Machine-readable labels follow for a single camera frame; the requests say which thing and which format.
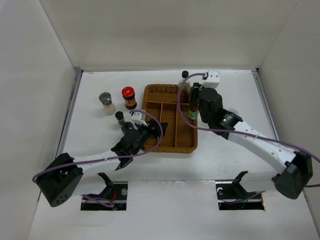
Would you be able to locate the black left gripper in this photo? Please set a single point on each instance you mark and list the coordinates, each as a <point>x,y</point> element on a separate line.
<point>155,132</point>

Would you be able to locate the brown wicker divided basket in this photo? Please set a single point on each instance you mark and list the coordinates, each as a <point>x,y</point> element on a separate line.
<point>160,100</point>

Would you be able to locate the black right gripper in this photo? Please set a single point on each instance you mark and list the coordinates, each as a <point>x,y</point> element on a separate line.
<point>195,93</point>

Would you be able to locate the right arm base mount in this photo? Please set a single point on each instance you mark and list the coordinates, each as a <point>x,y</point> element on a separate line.
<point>231,196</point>

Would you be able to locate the small black pepper grinder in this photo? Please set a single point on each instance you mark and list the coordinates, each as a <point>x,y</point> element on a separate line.
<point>119,115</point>

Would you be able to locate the green label chili sauce bottle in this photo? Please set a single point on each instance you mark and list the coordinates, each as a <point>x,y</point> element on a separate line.
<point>193,109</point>

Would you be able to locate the clear glass shaker jar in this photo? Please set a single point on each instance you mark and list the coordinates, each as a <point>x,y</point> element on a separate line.
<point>126,126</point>

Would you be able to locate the red lid chili sauce jar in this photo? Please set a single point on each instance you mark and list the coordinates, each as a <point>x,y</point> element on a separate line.
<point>128,94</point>

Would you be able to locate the tall dark soy sauce bottle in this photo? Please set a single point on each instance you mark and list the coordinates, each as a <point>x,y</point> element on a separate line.
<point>184,86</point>

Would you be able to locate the clear salt grinder black top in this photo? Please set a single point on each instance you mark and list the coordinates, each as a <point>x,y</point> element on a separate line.
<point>106,100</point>

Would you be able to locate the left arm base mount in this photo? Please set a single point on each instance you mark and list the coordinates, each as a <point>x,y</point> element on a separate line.
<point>112,198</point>

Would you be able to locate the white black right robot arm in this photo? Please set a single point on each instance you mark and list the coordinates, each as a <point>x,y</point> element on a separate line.
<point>293,166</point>

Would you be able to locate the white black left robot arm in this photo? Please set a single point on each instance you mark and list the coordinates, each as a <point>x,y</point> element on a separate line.
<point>60,179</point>

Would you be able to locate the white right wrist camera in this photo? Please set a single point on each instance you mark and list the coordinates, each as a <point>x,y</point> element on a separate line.
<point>211,79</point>

